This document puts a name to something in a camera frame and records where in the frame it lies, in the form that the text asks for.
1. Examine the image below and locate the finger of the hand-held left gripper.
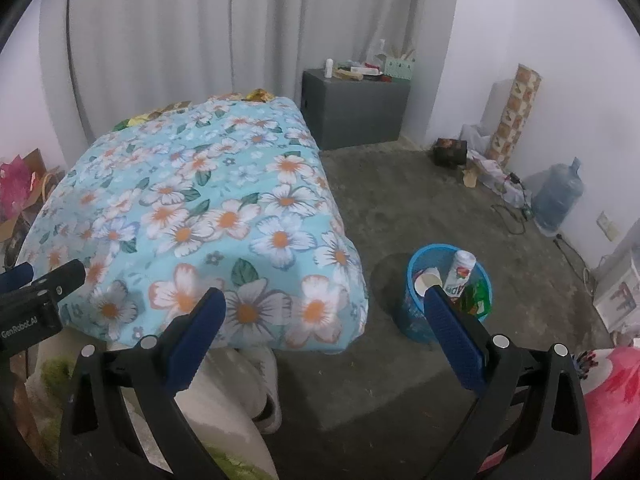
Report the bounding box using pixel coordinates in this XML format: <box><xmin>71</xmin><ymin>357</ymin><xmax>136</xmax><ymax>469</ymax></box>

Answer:
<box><xmin>20</xmin><ymin>259</ymin><xmax>87</xmax><ymax>307</ymax></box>
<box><xmin>0</xmin><ymin>262</ymin><xmax>35</xmax><ymax>295</ymax></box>

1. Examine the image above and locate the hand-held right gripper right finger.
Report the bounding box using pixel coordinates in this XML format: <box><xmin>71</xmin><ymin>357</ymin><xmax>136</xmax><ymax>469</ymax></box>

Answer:
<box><xmin>424</xmin><ymin>285</ymin><xmax>592</xmax><ymax>480</ymax></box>

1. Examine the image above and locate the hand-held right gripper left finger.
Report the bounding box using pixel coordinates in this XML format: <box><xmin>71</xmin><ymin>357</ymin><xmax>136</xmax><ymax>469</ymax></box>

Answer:
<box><xmin>59</xmin><ymin>287</ymin><xmax>227</xmax><ymax>480</ymax></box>

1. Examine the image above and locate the green snack bag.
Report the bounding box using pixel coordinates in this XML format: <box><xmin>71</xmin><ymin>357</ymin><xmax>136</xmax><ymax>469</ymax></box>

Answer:
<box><xmin>460</xmin><ymin>280</ymin><xmax>494</xmax><ymax>319</ymax></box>

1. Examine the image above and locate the blue plastic bin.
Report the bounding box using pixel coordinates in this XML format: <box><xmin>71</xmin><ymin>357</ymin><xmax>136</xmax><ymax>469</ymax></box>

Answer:
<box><xmin>399</xmin><ymin>243</ymin><xmax>493</xmax><ymax>346</ymax></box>

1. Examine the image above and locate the white paper cup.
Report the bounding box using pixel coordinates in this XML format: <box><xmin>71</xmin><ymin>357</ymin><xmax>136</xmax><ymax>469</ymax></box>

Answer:
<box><xmin>416</xmin><ymin>267</ymin><xmax>444</xmax><ymax>295</ymax></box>

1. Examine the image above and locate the white can with red label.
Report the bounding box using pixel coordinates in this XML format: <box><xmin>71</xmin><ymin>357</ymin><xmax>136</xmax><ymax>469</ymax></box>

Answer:
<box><xmin>447</xmin><ymin>251</ymin><xmax>476</xmax><ymax>306</ymax></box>

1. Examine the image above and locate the cream green fuzzy clothing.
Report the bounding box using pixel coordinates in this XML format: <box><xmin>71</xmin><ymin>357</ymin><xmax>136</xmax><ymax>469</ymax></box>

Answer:
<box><xmin>27</xmin><ymin>340</ymin><xmax>281</xmax><ymax>480</ymax></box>

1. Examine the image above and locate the white slipper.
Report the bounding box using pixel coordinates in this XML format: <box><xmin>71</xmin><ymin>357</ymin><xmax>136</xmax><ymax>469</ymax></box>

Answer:
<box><xmin>250</xmin><ymin>347</ymin><xmax>284</xmax><ymax>434</ymax></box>

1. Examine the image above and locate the pink tissue paper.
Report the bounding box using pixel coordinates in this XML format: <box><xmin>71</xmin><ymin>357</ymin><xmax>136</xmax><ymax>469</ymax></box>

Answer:
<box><xmin>0</xmin><ymin>160</ymin><xmax>45</xmax><ymax>221</ymax></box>

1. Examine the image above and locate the blue floral tablecloth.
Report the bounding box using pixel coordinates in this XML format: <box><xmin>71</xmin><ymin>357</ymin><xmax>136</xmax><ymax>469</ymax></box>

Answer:
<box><xmin>17</xmin><ymin>95</ymin><xmax>371</xmax><ymax>356</ymax></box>

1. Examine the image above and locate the white plastic bag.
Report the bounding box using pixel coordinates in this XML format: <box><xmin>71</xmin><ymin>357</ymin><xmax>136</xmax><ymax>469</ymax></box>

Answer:
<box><xmin>460</xmin><ymin>124</ymin><xmax>531</xmax><ymax>208</ymax></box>

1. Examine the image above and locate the large blue water jug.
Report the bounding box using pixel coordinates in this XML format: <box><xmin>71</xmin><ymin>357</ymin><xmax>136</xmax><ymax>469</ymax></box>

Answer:
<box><xmin>531</xmin><ymin>157</ymin><xmax>585</xmax><ymax>235</ymax></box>

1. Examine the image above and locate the white appliance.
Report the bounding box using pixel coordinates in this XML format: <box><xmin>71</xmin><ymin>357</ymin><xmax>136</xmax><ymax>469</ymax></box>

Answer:
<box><xmin>592</xmin><ymin>247</ymin><xmax>640</xmax><ymax>333</ymax></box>

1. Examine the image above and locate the pink floral cloth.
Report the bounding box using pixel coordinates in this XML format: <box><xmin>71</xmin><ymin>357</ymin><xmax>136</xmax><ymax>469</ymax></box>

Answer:
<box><xmin>480</xmin><ymin>345</ymin><xmax>640</xmax><ymax>480</ymax></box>

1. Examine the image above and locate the black box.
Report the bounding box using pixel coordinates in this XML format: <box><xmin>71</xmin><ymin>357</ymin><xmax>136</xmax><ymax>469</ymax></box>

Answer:
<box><xmin>434</xmin><ymin>137</ymin><xmax>468</xmax><ymax>167</ymax></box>

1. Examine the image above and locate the patterned paper roll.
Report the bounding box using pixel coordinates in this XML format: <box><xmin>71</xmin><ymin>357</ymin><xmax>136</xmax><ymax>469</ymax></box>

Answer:
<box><xmin>487</xmin><ymin>63</ymin><xmax>543</xmax><ymax>168</ymax></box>

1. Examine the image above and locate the grey cabinet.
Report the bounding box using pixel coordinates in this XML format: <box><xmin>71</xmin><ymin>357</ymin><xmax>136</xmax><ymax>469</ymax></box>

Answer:
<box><xmin>301</xmin><ymin>69</ymin><xmax>412</xmax><ymax>151</ymax></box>

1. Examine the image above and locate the white curtain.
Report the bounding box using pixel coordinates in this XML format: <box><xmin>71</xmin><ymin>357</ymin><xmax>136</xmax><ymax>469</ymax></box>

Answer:
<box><xmin>40</xmin><ymin>0</ymin><xmax>463</xmax><ymax>161</ymax></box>

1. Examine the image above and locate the mint green box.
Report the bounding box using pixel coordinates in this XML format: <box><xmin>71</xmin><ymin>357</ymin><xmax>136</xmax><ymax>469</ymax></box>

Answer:
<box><xmin>384</xmin><ymin>56</ymin><xmax>417</xmax><ymax>80</ymax></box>

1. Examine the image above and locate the black floor cable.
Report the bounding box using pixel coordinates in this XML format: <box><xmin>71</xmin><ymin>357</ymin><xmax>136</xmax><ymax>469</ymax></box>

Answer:
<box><xmin>492</xmin><ymin>200</ymin><xmax>529</xmax><ymax>237</ymax></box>

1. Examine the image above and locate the long black power cable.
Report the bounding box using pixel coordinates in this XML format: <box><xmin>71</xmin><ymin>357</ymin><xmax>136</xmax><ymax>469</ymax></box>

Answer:
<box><xmin>554</xmin><ymin>232</ymin><xmax>601</xmax><ymax>302</ymax></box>

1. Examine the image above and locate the wall socket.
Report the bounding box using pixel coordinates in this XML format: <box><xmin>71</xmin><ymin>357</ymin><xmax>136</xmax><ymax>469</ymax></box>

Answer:
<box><xmin>597</xmin><ymin>212</ymin><xmax>621</xmax><ymax>241</ymax></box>

